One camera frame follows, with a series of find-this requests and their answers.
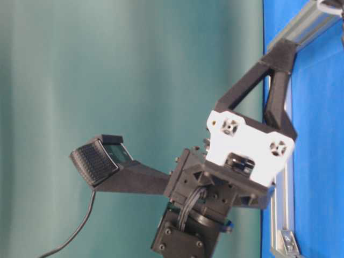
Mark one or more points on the black robot arm wrist link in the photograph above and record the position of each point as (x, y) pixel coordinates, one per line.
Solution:
(198, 239)

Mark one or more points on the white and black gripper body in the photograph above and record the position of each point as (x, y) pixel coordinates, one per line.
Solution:
(238, 154)

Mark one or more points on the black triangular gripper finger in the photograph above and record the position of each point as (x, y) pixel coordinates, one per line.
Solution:
(278, 64)

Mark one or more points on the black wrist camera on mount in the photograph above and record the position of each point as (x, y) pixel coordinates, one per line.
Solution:
(106, 166)

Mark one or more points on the aluminium extrusion frame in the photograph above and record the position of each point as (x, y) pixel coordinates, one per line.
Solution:
(300, 22)

